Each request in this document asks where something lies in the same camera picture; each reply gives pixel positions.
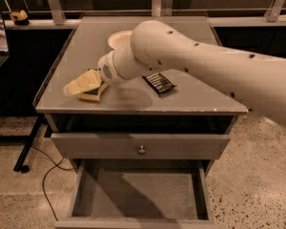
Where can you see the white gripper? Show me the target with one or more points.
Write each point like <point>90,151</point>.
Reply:
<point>105,68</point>

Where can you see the green and yellow sponge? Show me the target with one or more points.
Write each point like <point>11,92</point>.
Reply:
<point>93,95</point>

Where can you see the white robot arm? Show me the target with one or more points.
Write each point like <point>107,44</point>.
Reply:
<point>256,80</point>

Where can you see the grey top drawer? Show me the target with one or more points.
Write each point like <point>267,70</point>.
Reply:
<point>125,146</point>

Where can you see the round metal drawer knob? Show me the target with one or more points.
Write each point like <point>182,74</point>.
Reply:
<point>141,150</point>

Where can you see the grey drawer cabinet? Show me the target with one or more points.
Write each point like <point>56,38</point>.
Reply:
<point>191,108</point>

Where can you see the grey open middle drawer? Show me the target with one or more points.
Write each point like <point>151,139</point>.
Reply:
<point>139,194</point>

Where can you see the white paper bowl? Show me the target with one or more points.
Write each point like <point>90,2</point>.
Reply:
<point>119,39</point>

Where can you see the black snack bar wrapper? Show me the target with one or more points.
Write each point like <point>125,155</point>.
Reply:
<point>159,83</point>

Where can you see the yellow and black tape dispenser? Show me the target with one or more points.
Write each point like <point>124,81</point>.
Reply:
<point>19,17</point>

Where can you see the metal window railing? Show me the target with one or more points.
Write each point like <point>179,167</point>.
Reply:
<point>219,13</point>

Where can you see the black table leg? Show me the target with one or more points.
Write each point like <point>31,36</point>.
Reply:
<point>20,161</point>

